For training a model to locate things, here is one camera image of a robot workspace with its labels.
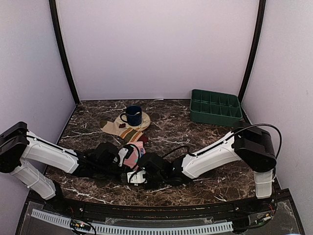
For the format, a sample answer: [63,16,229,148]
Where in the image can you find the pink patterned sock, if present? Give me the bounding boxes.
[123,141,146,170]

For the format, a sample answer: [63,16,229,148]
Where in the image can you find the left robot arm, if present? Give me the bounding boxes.
[0,121,122,213]

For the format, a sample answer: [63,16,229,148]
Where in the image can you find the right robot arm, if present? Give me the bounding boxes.
[138,121,280,212]

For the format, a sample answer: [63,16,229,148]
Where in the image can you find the beige striped sock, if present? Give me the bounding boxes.
[100,120,148,143]

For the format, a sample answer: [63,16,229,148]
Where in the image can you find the dark blue mug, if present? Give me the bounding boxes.
[120,105,142,126]

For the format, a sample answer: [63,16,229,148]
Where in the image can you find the green compartment tray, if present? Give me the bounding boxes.
[190,89,243,127]

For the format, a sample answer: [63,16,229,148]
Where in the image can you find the black front rail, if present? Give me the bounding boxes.
[44,198,274,221]

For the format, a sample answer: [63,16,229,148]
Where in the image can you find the white slotted cable duct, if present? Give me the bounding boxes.
[31,209,233,235]

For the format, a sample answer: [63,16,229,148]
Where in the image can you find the black right frame post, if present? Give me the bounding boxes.
[238,0,267,100]

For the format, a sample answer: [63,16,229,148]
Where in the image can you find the black frame post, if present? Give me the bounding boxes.
[238,0,267,100]
[48,0,80,106]

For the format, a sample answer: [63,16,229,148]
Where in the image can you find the black left frame post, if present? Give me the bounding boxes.
[48,0,80,106]

